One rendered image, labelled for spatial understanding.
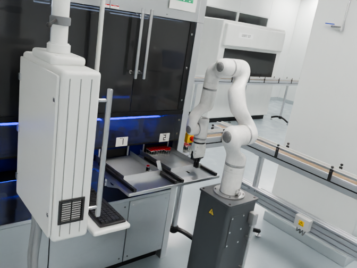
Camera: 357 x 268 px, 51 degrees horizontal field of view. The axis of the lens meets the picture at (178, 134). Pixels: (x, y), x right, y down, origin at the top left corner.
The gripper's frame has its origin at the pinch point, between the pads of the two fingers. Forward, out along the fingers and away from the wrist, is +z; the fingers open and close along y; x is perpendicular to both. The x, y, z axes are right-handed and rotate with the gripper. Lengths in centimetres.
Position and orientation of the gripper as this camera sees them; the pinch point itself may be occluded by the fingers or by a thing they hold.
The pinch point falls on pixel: (196, 164)
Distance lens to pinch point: 246.7
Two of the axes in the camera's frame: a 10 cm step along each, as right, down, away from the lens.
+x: 6.3, 2.8, -7.2
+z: -1.3, 9.6, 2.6
